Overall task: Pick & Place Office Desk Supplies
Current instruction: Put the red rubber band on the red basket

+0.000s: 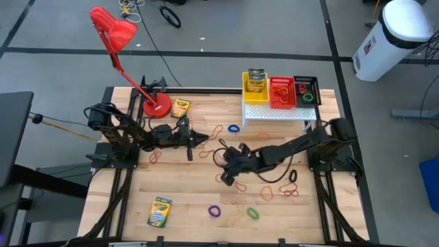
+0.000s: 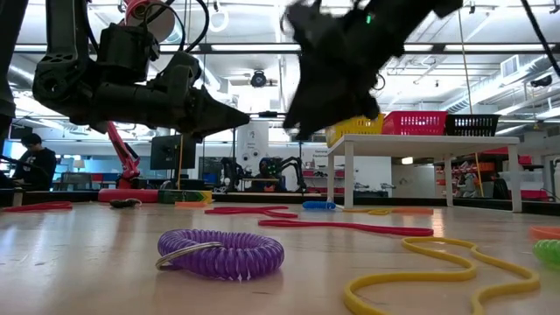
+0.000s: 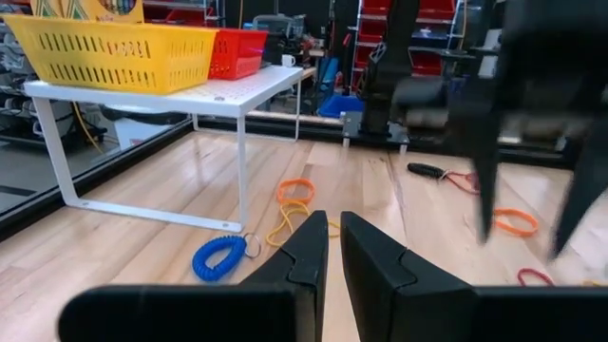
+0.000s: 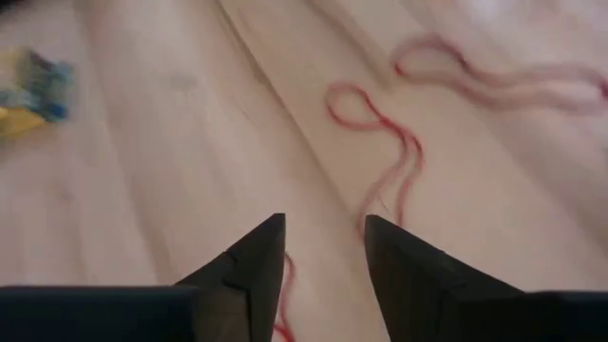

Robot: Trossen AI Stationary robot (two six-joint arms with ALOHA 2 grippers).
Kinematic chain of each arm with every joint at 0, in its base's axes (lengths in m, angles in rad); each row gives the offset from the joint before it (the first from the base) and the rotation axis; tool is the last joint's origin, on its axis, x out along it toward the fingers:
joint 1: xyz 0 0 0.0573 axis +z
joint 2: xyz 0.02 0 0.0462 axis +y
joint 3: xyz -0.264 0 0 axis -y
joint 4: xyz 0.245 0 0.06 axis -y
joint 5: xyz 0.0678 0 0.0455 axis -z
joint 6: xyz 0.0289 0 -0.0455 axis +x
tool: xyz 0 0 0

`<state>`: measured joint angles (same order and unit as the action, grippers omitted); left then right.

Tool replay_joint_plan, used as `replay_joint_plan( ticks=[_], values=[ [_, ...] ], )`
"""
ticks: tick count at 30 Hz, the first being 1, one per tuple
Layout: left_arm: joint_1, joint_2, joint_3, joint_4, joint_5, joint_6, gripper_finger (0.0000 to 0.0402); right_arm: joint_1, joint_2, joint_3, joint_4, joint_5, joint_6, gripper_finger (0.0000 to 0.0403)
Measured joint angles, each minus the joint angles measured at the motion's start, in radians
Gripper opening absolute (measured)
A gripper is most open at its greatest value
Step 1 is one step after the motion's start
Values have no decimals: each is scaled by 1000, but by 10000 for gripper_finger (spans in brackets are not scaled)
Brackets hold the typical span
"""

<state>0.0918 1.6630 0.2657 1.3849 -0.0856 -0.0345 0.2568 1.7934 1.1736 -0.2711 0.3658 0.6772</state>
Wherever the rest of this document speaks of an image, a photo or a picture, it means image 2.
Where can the green spiral wrist coil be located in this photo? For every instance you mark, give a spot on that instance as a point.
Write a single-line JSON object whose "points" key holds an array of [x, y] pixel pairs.
{"points": [[549, 253]]}

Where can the long yellow rubber band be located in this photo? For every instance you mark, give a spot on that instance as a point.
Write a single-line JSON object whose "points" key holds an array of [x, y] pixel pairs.
{"points": [[415, 277]]}

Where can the yellow plastic mesh basket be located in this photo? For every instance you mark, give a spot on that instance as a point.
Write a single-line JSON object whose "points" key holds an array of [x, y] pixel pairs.
{"points": [[350, 131]]}

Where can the long red rubber band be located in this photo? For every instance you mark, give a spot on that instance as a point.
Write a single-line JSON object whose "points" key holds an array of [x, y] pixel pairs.
{"points": [[350, 226]]}

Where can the black spiral wrist coil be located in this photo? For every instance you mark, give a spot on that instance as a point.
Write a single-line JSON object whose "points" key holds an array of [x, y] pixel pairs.
{"points": [[123, 203]]}

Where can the purple spiral wrist coil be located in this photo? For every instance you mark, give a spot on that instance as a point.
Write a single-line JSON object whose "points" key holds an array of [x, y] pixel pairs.
{"points": [[227, 256]]}

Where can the red plastic mesh basket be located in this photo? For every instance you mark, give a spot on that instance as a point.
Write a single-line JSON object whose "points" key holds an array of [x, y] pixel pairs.
{"points": [[413, 123]]}

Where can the background black robot arm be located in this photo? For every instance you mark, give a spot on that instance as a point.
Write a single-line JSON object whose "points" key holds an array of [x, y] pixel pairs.
{"points": [[293, 166], [229, 170]]}

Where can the red bin shelf rack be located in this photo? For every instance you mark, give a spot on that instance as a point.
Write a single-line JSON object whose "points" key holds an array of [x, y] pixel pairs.
{"points": [[525, 159]]}

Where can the orange rubber band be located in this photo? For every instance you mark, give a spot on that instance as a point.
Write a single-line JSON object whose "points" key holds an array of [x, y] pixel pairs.
{"points": [[190, 204], [411, 211], [547, 233]]}

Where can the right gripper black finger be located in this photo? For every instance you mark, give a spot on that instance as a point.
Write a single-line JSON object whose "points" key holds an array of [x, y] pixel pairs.
{"points": [[310, 109], [356, 100]]}

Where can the small white table lamp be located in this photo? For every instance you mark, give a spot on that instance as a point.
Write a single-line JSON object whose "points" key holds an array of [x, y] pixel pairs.
{"points": [[79, 163]]}

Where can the black metal gantry frame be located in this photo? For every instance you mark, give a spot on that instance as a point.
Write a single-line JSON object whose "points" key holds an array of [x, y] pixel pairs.
{"points": [[271, 114]]}

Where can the black ceiling fixture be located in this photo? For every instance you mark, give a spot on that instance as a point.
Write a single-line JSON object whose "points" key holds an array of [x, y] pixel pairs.
{"points": [[542, 81]]}

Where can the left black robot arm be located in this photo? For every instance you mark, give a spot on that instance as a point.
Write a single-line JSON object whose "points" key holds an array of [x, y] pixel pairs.
{"points": [[57, 83]]}

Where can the white perforated metal shelf riser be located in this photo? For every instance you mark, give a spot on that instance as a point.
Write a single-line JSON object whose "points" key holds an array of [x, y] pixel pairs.
{"points": [[415, 141]]}

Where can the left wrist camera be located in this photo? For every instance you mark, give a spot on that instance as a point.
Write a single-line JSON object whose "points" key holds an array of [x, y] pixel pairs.
{"points": [[127, 52]]}

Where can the black aluminium table frame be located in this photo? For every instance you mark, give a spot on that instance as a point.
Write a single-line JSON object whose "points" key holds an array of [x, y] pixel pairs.
{"points": [[65, 198]]}

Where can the Crayola crayon box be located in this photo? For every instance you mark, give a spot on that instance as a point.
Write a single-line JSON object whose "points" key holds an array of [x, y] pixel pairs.
{"points": [[184, 197]]}

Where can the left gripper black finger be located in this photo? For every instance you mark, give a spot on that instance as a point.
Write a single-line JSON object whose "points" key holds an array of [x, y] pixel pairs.
{"points": [[221, 111], [223, 128]]}

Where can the black ceiling camera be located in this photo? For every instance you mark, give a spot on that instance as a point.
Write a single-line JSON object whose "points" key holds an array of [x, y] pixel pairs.
{"points": [[258, 79]]}

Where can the blue spiral wrist coil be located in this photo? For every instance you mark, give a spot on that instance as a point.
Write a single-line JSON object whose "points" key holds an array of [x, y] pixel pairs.
{"points": [[319, 205]]}

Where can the black plastic mesh basket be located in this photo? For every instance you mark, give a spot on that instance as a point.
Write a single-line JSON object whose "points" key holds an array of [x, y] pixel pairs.
{"points": [[470, 125]]}

